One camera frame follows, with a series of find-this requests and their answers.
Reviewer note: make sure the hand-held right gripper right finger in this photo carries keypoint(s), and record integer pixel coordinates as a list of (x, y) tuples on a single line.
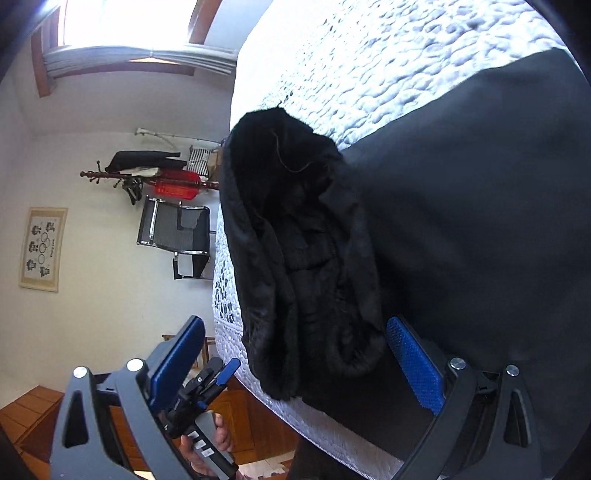
[(415, 364)]

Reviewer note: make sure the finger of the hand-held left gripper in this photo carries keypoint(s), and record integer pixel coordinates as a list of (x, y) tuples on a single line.
[(228, 373), (205, 376)]

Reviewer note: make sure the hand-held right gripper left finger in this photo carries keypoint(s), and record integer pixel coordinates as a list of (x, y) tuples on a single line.
[(178, 364)]

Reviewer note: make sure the black pants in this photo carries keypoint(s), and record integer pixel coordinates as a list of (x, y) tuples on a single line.
[(300, 254)]

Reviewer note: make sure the person's left hand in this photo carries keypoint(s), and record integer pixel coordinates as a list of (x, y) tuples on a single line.
[(222, 434)]

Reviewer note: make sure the black mesh chair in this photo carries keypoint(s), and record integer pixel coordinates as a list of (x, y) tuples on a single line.
[(180, 230)]

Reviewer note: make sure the red bag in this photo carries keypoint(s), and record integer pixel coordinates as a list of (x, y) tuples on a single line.
[(178, 184)]

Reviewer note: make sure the cardboard box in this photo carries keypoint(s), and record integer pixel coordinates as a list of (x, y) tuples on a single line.
[(216, 166)]

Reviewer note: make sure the wooden coat rack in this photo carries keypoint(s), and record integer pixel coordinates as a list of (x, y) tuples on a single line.
[(99, 174)]

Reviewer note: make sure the white laundry basket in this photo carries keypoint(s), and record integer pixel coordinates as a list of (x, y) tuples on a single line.
[(201, 159)]

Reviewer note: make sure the white metal rack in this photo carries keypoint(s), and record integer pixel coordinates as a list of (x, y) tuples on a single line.
[(157, 133)]

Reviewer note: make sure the grey curtain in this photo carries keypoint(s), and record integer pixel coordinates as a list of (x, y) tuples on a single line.
[(138, 60)]

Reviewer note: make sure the wall poster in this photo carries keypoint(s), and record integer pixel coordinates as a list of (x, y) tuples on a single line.
[(44, 249)]

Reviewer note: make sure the wooden frame window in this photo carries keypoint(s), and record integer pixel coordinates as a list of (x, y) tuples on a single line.
[(124, 23)]

